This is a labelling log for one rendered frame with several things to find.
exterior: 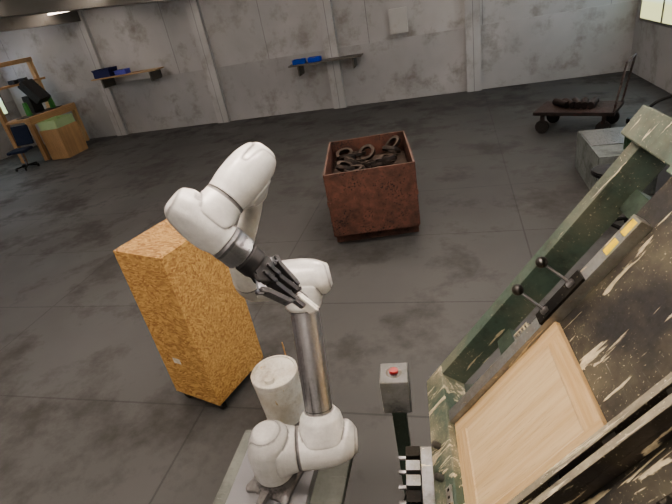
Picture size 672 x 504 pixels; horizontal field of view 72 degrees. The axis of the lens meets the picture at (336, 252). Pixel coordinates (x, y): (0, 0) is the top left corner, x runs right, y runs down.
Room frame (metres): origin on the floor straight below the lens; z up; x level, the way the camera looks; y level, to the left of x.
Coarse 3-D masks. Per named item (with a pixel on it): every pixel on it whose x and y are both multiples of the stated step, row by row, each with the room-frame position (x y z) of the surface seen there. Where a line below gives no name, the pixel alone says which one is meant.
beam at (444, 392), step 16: (432, 384) 1.44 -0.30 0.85; (448, 384) 1.38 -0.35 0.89; (432, 400) 1.37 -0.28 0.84; (448, 400) 1.30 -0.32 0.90; (432, 416) 1.29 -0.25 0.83; (448, 416) 1.22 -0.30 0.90; (432, 432) 1.22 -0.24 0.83; (448, 432) 1.15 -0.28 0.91; (432, 448) 1.16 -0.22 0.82; (448, 448) 1.09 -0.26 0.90; (448, 464) 1.03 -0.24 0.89; (448, 480) 0.98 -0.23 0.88
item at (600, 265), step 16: (624, 224) 1.13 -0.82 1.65; (640, 224) 1.08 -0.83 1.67; (624, 240) 1.09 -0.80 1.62; (640, 240) 1.08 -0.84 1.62; (608, 256) 1.10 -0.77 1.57; (624, 256) 1.09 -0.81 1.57; (592, 272) 1.11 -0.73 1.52; (608, 272) 1.10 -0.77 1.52; (592, 288) 1.10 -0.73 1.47; (576, 304) 1.11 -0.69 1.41; (560, 320) 1.12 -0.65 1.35; (528, 336) 1.15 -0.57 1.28; (512, 352) 1.16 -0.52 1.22; (496, 368) 1.18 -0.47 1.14; (480, 384) 1.19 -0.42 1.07; (464, 400) 1.21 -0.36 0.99
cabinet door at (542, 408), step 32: (544, 352) 1.07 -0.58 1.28; (512, 384) 1.09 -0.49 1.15; (544, 384) 0.98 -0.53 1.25; (576, 384) 0.88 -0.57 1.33; (480, 416) 1.11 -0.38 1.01; (512, 416) 0.99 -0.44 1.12; (544, 416) 0.89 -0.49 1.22; (576, 416) 0.81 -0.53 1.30; (480, 448) 1.00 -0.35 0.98; (512, 448) 0.90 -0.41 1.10; (544, 448) 0.81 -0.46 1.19; (480, 480) 0.91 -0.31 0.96; (512, 480) 0.82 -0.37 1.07
